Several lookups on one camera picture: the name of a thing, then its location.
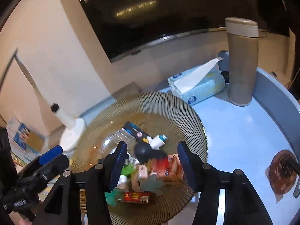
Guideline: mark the pink toy box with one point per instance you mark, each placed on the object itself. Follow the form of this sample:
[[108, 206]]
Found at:
[[169, 170]]

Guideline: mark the cork pen holder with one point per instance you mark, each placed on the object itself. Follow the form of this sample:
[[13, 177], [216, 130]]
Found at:
[[35, 142]]

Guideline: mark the brown round coaster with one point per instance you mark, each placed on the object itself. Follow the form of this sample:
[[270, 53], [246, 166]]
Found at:
[[282, 173]]

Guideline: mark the black television screen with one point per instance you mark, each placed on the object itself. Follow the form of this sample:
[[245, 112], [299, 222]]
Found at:
[[124, 27]]

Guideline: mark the white fan stand base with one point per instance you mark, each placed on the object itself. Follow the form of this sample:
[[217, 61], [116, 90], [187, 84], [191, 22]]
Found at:
[[74, 127]]

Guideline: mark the black-haired doll figure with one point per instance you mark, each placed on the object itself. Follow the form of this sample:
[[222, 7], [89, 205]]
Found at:
[[147, 149]]

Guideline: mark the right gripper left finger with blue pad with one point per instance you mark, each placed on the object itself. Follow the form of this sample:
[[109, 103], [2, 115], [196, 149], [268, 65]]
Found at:
[[62, 204]]

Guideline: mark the stack of books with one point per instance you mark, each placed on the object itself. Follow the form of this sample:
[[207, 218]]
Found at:
[[18, 134]]

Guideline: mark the dark green crystal toy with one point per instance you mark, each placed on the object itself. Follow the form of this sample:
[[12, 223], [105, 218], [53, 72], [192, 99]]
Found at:
[[114, 197]]

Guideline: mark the red small package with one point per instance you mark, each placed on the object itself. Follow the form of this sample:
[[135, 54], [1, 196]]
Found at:
[[136, 197]]

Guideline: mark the beige cylindrical bottle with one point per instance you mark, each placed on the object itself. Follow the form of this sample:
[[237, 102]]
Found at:
[[243, 35]]

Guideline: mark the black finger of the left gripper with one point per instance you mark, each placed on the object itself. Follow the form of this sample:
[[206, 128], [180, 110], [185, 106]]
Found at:
[[50, 170]]

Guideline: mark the grey blue jelly toy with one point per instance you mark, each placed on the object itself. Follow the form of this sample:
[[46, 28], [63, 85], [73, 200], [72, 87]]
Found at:
[[152, 184]]

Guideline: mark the clear plastic cup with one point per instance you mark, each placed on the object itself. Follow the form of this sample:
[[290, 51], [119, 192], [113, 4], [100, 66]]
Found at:
[[121, 137]]

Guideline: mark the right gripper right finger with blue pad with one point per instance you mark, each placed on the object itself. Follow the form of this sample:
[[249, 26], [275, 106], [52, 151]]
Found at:
[[242, 203]]

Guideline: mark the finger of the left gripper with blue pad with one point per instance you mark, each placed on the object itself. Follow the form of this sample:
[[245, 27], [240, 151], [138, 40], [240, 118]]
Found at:
[[49, 153]]

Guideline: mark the light green jelly toy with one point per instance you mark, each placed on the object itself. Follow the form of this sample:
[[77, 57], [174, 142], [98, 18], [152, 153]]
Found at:
[[128, 169]]

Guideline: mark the black lighter with red logo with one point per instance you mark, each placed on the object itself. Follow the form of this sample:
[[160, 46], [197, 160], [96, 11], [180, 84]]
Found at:
[[136, 132]]

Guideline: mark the tissue pack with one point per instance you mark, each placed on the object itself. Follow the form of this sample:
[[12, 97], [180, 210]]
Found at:
[[198, 83]]

